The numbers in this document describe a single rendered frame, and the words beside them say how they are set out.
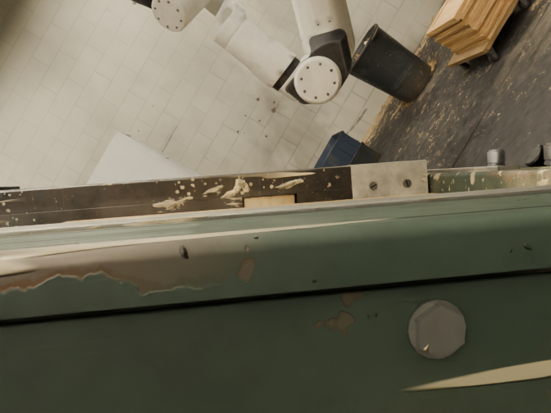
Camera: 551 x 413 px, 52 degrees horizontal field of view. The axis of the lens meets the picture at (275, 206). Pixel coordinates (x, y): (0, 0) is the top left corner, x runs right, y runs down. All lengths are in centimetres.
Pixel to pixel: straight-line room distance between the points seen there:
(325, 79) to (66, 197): 44
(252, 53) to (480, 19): 308
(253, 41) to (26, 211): 45
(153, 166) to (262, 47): 371
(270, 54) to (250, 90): 509
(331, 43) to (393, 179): 24
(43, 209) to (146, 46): 532
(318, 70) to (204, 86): 514
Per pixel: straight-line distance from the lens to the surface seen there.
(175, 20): 98
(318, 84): 94
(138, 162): 466
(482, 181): 78
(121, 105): 612
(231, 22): 98
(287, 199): 88
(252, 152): 601
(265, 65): 97
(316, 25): 96
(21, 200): 91
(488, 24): 398
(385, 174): 91
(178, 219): 38
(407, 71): 520
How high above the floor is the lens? 120
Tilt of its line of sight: 7 degrees down
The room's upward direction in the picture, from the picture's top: 60 degrees counter-clockwise
